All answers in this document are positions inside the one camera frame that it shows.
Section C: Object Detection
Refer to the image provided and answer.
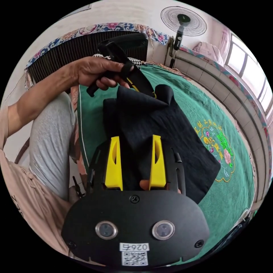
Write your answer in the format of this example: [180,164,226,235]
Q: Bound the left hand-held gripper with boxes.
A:
[86,62,158,99]

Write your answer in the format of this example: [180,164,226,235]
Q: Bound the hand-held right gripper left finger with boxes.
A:
[104,136,124,191]

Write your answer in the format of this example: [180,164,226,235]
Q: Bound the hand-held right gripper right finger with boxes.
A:
[148,135,167,191]

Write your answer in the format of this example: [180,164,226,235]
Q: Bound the black jeans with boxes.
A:
[102,84,221,205]

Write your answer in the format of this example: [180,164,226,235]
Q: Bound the person's left forearm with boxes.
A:
[15,63,80,128]

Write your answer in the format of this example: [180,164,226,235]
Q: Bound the person's left hand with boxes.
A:
[75,56,135,91]

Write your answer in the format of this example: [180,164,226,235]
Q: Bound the black and white checked cloth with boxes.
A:
[92,53,146,67]

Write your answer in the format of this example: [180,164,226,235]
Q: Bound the person's body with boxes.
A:
[0,92,87,257]

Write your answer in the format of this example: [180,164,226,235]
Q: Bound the bed with green quilt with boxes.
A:
[76,63,257,264]

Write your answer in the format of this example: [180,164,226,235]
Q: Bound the dark ribbed headboard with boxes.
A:
[28,32,149,86]

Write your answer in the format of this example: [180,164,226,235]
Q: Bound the pink bundle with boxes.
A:
[193,42,225,67]

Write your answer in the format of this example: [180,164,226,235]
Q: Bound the standing fan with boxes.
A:
[160,6,208,67]

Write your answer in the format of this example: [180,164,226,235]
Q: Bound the floral cloth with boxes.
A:
[24,22,171,74]

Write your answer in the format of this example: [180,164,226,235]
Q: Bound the window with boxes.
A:
[224,32,273,117]

